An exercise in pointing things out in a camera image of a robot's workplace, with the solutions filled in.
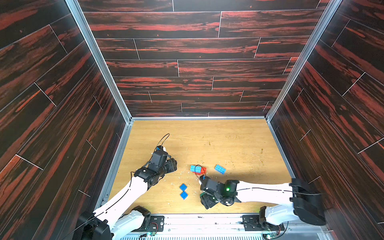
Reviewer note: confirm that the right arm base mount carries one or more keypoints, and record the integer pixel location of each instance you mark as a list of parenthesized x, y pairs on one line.
[(258, 222)]

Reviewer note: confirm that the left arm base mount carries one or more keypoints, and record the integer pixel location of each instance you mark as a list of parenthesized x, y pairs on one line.
[(151, 223)]

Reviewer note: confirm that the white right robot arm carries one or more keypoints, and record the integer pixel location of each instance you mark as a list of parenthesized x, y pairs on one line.
[(293, 201)]

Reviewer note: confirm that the aluminium right corner post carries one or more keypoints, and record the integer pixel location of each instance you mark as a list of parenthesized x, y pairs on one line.
[(319, 29)]

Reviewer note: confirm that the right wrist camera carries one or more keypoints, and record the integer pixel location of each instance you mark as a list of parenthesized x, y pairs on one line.
[(208, 185)]

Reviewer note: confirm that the light blue long lego brick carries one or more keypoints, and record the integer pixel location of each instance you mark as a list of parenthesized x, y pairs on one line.
[(196, 169)]

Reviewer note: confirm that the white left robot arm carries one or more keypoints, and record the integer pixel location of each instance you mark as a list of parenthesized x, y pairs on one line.
[(109, 222)]

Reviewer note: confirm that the light blue lego brick small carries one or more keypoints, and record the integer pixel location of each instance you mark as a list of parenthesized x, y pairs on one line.
[(220, 169)]

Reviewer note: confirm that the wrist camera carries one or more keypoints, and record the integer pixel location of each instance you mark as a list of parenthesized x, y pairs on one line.
[(208, 185), (158, 159)]

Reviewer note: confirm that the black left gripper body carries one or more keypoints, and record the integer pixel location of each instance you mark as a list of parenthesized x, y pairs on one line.
[(168, 166)]

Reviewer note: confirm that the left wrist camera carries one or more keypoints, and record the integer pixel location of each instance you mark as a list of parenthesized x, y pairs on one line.
[(158, 159)]

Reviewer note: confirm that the red lego brick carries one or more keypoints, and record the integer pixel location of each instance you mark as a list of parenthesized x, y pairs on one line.
[(203, 171)]

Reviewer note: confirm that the aluminium corner post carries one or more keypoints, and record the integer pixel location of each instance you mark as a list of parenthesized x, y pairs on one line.
[(319, 29), (91, 42)]

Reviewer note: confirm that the aluminium left corner post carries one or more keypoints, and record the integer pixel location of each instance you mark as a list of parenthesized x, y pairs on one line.
[(91, 42)]

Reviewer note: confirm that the aluminium front rail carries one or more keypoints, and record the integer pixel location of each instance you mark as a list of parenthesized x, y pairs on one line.
[(225, 227)]

